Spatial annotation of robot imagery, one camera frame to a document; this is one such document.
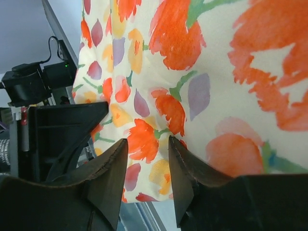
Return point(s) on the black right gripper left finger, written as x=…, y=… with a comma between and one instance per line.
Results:
x=86, y=199

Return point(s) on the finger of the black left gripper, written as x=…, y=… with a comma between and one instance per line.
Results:
x=57, y=136

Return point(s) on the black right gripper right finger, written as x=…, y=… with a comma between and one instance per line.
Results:
x=208, y=200

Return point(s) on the orange floral skirt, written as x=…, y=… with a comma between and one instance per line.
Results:
x=227, y=78

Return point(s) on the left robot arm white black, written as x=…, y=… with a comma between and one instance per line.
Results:
x=31, y=85

